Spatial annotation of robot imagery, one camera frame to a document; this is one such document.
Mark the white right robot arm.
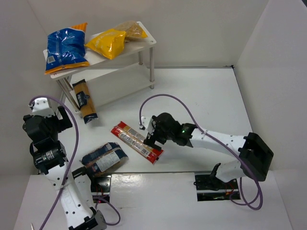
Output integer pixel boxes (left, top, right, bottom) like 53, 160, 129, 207
140, 113, 274, 183

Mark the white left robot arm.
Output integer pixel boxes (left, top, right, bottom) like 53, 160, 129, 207
23, 101, 106, 230

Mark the dark blue pasta bag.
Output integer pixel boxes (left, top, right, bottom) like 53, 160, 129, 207
81, 142, 129, 177

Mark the white two-tier metal shelf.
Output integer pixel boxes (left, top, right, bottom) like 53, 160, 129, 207
50, 22, 156, 112

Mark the clear bag of pasta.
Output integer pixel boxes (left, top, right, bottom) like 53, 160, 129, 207
114, 21, 148, 43

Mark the blue label spaghetti pack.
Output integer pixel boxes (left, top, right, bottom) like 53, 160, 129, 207
72, 79, 98, 124

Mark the blue orange snack bag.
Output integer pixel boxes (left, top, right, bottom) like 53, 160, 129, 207
45, 23, 90, 74

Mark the yellow snack bag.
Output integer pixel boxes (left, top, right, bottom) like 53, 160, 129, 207
85, 29, 126, 60

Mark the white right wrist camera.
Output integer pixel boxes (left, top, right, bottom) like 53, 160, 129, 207
140, 116, 154, 135

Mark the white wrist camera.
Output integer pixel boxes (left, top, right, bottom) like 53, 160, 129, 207
140, 116, 154, 135
30, 97, 56, 118

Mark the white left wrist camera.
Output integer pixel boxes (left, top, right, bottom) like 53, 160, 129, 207
30, 97, 56, 118

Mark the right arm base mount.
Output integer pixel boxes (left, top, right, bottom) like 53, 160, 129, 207
193, 173, 241, 202

